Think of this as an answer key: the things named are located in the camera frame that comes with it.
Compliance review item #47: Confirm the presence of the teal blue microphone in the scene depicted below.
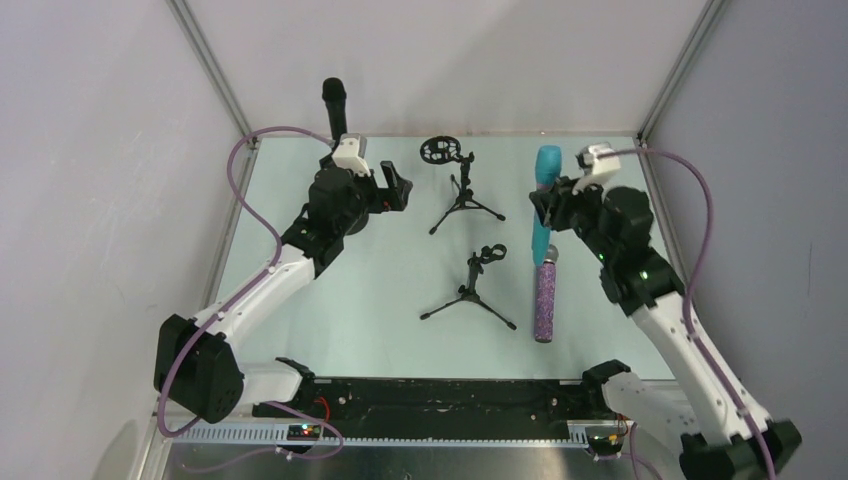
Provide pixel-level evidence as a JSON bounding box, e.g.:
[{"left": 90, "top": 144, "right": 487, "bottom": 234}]
[{"left": 530, "top": 145, "right": 563, "bottom": 268}]

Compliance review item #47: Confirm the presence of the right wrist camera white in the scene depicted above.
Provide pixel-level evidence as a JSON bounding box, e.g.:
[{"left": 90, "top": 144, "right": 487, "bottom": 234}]
[{"left": 572, "top": 142, "right": 621, "bottom": 194}]

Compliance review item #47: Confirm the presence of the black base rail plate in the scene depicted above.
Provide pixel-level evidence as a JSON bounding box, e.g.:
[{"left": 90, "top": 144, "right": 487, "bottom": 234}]
[{"left": 289, "top": 377, "right": 615, "bottom": 441}]

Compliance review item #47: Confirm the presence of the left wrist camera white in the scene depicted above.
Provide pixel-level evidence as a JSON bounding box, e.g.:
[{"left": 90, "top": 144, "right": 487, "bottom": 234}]
[{"left": 331, "top": 133, "right": 372, "bottom": 177}]

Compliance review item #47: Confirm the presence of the left aluminium frame post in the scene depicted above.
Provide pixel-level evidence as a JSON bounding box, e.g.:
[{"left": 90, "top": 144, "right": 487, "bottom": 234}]
[{"left": 165, "top": 0, "right": 252, "bottom": 136}]

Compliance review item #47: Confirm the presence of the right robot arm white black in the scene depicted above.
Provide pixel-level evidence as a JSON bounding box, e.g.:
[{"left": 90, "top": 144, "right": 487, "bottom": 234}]
[{"left": 529, "top": 179, "right": 802, "bottom": 479}]

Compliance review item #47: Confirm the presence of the aluminium frame post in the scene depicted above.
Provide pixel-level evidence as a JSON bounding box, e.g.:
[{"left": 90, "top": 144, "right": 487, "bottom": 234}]
[
  {"left": 165, "top": 0, "right": 252, "bottom": 136},
  {"left": 636, "top": 0, "right": 730, "bottom": 145}
]

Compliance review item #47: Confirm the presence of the round base clip mic stand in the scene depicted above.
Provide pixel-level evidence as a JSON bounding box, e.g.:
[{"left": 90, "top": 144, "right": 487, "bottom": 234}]
[{"left": 319, "top": 140, "right": 358, "bottom": 171}]

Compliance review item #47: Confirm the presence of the purple glitter microphone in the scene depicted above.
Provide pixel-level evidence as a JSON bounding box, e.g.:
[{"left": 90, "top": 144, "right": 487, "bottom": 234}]
[{"left": 533, "top": 245, "right": 559, "bottom": 343}]

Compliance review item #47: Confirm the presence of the tripod stand with shock mount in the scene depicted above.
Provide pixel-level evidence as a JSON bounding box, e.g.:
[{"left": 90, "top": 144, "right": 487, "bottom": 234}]
[{"left": 419, "top": 135, "right": 506, "bottom": 235}]

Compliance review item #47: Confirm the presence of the right aluminium frame post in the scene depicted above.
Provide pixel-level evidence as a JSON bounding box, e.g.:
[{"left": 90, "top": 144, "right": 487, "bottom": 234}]
[{"left": 636, "top": 0, "right": 730, "bottom": 145}]

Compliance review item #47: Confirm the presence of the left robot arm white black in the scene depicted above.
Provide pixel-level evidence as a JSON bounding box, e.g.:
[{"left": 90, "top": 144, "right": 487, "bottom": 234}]
[{"left": 153, "top": 161, "right": 413, "bottom": 423}]

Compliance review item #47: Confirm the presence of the tripod stand with double clamp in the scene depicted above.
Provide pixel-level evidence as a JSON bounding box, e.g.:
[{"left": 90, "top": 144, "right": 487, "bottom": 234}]
[{"left": 419, "top": 243, "right": 517, "bottom": 331}]

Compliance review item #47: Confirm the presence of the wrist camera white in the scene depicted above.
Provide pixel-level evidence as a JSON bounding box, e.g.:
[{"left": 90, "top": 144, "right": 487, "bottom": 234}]
[
  {"left": 572, "top": 142, "right": 621, "bottom": 194},
  {"left": 331, "top": 133, "right": 372, "bottom": 177}
]

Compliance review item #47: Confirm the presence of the black microphone orange end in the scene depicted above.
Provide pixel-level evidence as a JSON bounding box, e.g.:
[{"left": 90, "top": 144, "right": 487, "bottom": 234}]
[{"left": 322, "top": 77, "right": 348, "bottom": 144}]

